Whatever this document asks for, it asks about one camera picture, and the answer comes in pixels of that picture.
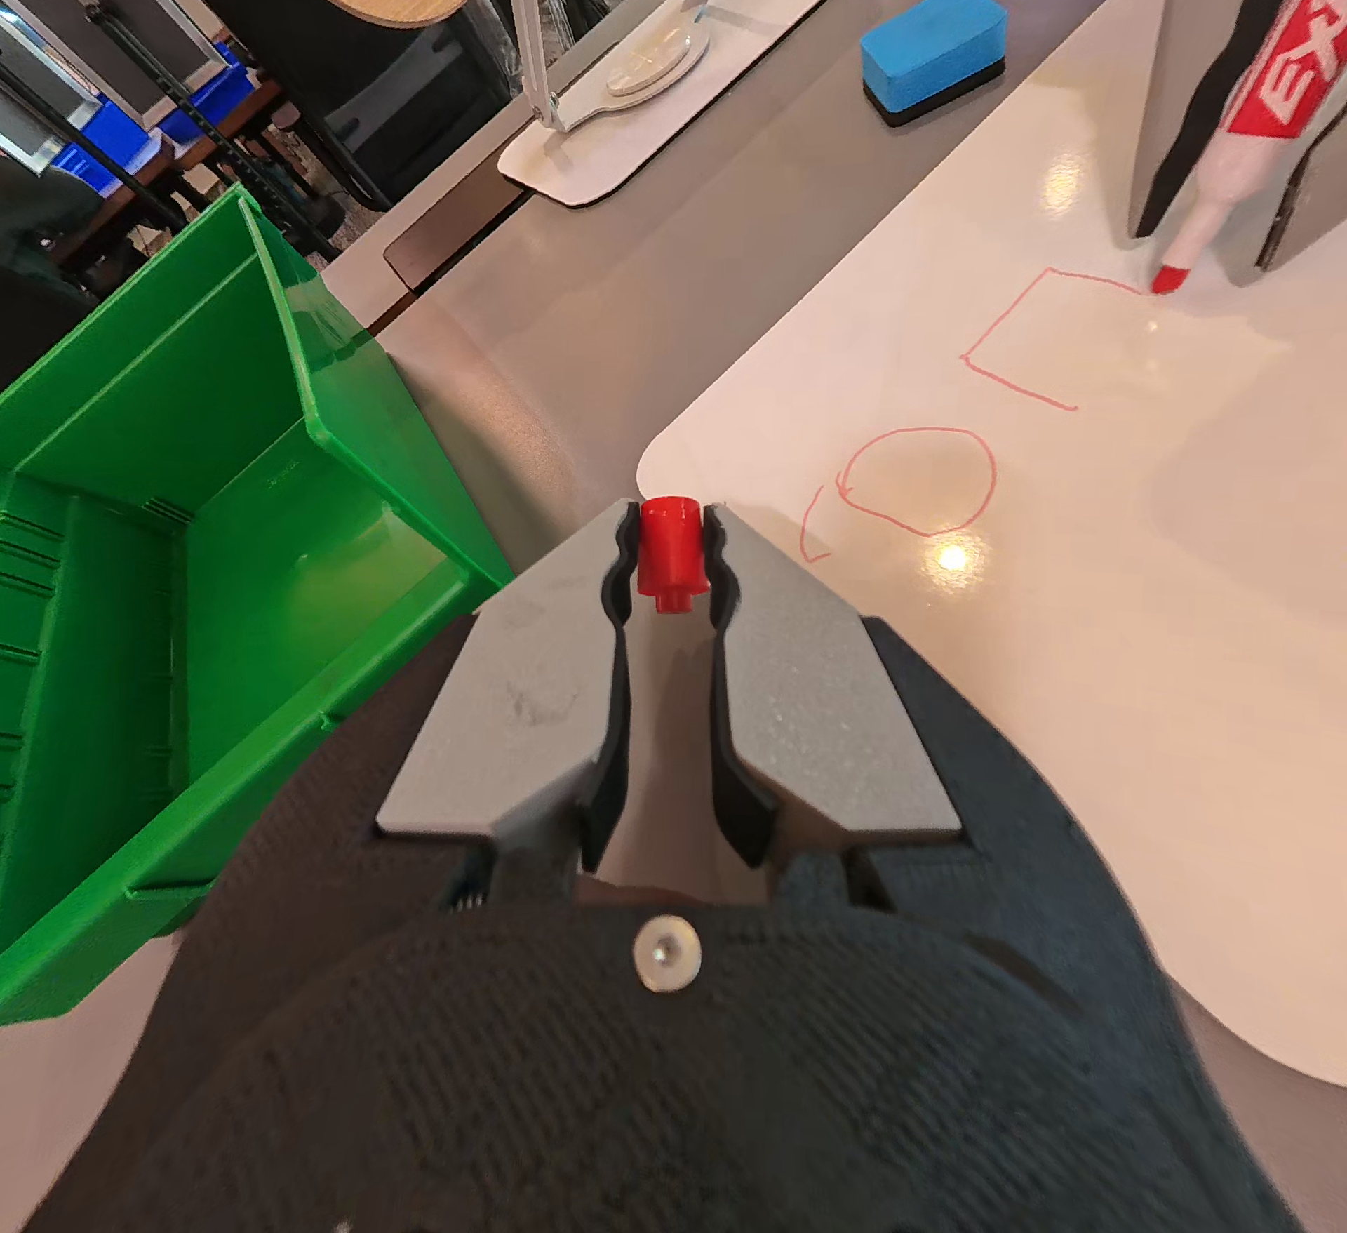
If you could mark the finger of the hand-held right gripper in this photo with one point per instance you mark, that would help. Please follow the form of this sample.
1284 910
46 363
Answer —
1201 11
1317 201

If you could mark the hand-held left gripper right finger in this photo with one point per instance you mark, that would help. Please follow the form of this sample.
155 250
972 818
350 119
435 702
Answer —
843 716

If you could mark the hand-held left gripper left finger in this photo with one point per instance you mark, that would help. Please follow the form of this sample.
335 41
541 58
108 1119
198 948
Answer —
506 716

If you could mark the red dry erase marker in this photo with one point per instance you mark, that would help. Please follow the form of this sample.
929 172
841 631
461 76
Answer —
1263 106

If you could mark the white whiteboard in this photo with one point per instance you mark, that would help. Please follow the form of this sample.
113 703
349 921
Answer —
1054 675

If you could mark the red marker cap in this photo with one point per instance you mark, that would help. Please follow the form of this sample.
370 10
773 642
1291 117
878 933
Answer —
674 543

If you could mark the blue whiteboard eraser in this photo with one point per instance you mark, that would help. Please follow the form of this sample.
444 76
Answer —
926 44

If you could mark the beige board on white stand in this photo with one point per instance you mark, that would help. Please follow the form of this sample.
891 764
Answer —
758 1

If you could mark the green plastic bin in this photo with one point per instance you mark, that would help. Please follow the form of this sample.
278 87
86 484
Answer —
106 412

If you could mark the black office chair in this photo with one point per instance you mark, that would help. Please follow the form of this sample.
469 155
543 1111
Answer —
400 96

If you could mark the small blue storage bin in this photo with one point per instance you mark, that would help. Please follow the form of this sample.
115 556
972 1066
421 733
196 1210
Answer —
111 143
209 93

